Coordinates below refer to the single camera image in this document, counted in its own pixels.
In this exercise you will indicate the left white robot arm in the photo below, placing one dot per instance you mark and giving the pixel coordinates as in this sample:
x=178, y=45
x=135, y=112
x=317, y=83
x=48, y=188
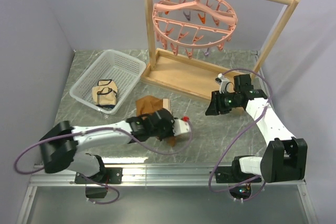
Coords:
x=65, y=147

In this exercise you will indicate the pink round clip hanger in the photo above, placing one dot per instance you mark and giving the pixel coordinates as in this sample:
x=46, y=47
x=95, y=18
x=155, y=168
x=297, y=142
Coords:
x=193, y=24

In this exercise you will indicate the beige folded underwear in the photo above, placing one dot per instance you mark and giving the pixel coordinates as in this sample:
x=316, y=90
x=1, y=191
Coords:
x=104, y=94

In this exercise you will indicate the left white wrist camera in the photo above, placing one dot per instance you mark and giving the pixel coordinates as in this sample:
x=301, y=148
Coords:
x=181, y=126

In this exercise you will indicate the brown boxer underwear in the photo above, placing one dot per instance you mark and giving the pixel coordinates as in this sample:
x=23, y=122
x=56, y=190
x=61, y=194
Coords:
x=144, y=107

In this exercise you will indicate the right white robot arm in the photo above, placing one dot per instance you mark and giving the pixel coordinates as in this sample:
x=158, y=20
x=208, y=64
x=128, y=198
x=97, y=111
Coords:
x=285, y=156

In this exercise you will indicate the wooden hanging rack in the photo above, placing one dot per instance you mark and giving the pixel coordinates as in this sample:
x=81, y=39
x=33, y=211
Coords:
x=196, y=76

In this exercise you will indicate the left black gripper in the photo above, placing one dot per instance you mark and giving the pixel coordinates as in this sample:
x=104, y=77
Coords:
x=171, y=125

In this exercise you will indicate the aluminium mounting rail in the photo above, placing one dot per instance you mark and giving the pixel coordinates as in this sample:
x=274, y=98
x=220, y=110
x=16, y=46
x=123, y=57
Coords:
x=163, y=193

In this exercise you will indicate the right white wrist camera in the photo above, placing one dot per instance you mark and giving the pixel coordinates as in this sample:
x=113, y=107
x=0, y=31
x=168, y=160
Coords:
x=223, y=83

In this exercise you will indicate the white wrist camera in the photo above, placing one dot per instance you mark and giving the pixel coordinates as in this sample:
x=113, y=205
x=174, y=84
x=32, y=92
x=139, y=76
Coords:
x=181, y=126
x=223, y=83

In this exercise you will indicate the white plastic laundry basket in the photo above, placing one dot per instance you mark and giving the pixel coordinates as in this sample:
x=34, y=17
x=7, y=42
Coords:
x=123, y=69

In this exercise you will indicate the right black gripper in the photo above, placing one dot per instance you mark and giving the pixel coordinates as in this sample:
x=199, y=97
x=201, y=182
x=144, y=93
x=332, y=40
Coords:
x=216, y=107

